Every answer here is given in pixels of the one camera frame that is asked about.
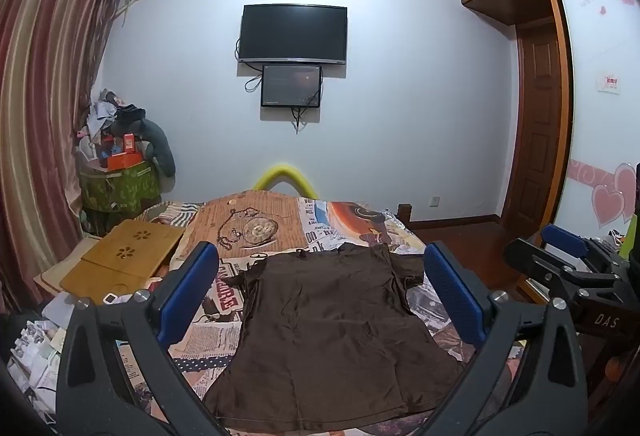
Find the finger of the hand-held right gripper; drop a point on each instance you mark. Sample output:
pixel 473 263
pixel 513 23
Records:
pixel 535 266
pixel 565 241

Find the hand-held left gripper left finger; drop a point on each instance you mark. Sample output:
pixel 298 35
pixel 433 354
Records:
pixel 187 296

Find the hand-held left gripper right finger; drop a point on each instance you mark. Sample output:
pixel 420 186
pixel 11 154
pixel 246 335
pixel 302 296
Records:
pixel 452 296

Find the brown t-shirt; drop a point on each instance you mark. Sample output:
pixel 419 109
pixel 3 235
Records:
pixel 325 341

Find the pile of clothes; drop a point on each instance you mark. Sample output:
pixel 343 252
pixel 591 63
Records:
pixel 107 111

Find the bamboo lap desk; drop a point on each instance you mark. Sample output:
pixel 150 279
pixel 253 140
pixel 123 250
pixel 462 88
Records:
pixel 125 251

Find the newspaper print bed sheet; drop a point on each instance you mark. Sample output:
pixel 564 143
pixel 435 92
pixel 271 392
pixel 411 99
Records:
pixel 260 226

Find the brown wooden door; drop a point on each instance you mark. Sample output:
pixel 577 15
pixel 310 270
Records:
pixel 537 131

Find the white heart-patterned wardrobe door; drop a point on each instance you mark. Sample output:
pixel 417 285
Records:
pixel 595 131

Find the green fabric storage box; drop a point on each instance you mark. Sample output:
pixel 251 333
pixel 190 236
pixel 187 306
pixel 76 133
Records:
pixel 122 188

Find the beige board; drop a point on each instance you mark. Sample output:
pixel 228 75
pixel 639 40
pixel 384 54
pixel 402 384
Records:
pixel 57 268

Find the flat orange box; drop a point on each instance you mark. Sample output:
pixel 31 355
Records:
pixel 124 161

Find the grey plush toy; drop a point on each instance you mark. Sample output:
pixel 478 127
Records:
pixel 159 146

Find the yellow foam tube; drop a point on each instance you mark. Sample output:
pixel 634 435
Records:
pixel 285 172

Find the small orange carton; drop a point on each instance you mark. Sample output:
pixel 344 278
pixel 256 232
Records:
pixel 130 144

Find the pile of papers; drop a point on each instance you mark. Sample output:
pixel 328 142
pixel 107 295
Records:
pixel 35 351

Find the striped red curtain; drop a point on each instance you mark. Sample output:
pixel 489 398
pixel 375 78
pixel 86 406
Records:
pixel 40 91

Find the wooden bed post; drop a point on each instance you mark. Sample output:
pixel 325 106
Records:
pixel 403 215

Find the white wall outlet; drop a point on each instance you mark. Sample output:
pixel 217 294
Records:
pixel 435 201

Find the small black wall monitor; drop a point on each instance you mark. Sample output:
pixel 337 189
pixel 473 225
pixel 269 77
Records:
pixel 291 85

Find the black wall television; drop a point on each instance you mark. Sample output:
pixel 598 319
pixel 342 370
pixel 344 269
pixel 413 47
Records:
pixel 293 33

